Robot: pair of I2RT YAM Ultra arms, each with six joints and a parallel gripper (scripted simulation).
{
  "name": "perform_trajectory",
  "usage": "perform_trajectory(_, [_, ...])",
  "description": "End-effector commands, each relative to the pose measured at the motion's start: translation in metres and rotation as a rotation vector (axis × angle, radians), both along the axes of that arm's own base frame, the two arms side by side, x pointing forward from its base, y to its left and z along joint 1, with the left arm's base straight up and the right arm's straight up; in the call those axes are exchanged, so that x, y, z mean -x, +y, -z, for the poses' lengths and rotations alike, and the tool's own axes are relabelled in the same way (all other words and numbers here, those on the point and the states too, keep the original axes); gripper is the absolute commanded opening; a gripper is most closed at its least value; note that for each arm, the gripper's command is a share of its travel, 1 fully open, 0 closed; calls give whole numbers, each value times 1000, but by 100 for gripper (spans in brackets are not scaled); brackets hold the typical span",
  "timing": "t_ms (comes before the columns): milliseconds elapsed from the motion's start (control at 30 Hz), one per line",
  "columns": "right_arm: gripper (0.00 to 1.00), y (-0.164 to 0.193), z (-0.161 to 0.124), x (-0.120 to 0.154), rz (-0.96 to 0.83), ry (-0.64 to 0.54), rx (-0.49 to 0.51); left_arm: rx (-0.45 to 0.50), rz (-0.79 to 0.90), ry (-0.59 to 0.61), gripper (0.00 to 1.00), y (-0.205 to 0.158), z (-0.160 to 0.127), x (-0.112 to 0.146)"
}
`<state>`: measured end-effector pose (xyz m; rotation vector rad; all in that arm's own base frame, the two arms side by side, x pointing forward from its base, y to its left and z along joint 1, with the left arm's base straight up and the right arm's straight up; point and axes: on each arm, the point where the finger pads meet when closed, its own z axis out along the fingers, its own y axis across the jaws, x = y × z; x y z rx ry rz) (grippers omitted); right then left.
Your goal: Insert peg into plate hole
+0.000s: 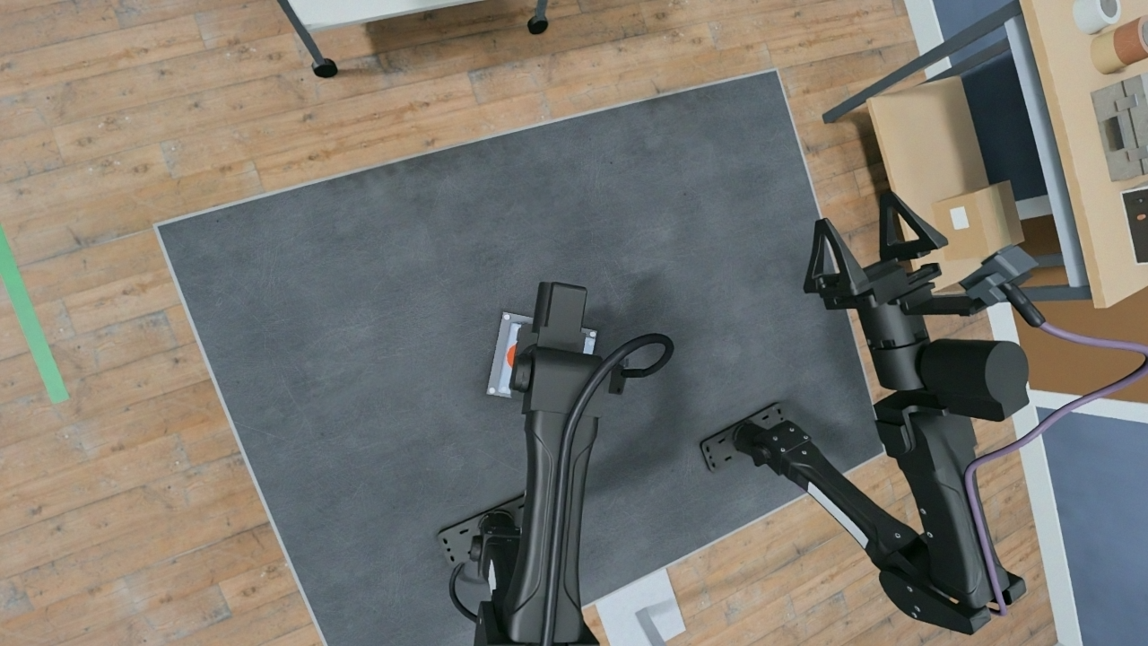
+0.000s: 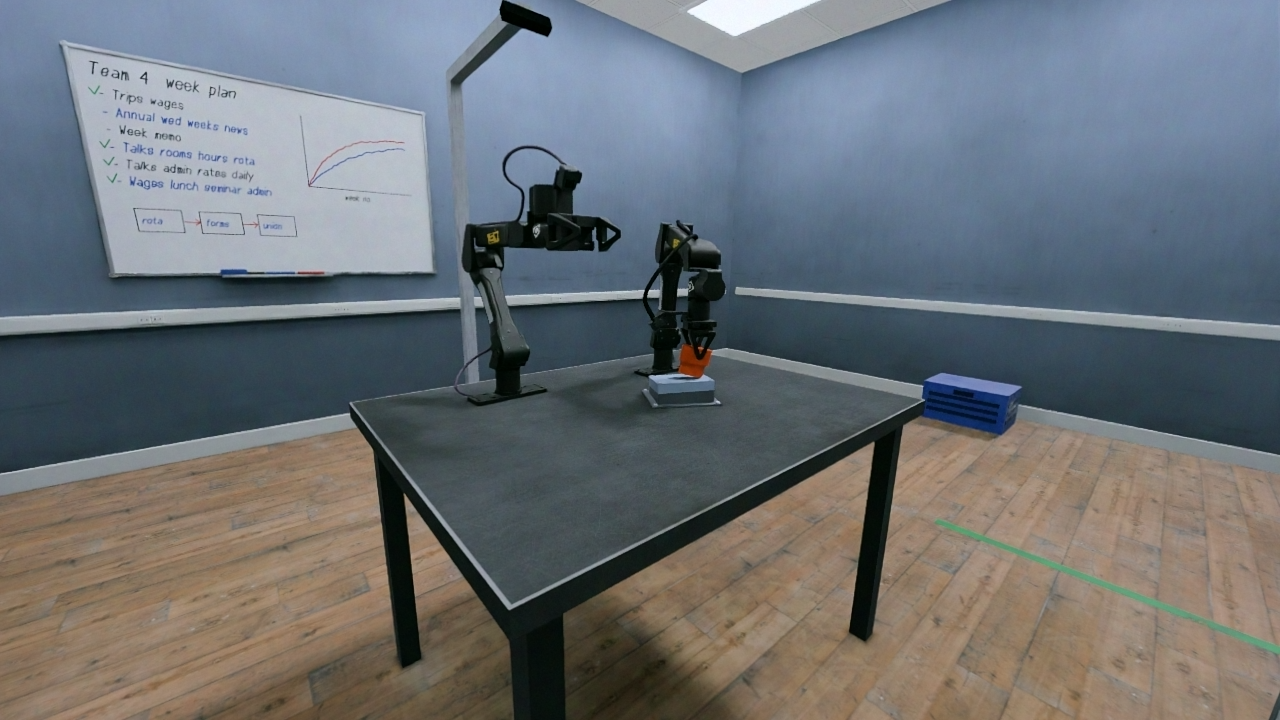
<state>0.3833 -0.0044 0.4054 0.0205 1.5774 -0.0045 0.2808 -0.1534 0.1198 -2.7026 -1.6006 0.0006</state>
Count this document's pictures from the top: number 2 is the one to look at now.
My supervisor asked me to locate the white metal plate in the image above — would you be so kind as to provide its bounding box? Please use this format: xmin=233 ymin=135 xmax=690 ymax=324
xmin=649 ymin=374 xmax=716 ymax=395

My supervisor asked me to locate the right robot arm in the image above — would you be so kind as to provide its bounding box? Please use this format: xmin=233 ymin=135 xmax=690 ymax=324
xmin=461 ymin=165 xmax=582 ymax=406

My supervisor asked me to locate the orange cylindrical peg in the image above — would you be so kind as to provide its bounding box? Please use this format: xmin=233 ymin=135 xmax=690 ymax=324
xmin=678 ymin=345 xmax=712 ymax=377

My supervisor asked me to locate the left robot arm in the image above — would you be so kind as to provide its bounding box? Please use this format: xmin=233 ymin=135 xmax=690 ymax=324
xmin=634 ymin=223 xmax=726 ymax=377

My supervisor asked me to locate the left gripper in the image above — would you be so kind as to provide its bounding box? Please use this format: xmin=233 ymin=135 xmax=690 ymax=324
xmin=655 ymin=297 xmax=717 ymax=360

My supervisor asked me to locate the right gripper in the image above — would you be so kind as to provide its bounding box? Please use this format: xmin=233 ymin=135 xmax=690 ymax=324
xmin=543 ymin=169 xmax=621 ymax=252

